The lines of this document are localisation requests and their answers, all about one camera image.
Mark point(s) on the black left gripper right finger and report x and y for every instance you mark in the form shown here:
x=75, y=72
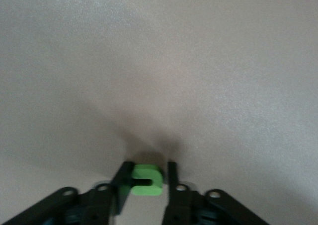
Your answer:
x=183, y=207

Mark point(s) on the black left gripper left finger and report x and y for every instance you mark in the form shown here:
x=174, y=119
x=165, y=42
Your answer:
x=94, y=205

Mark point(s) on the green foam letter u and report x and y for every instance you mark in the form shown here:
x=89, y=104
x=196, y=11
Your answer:
x=156, y=182

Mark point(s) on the brown table cover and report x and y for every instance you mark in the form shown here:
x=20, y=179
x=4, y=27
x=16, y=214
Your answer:
x=159, y=61

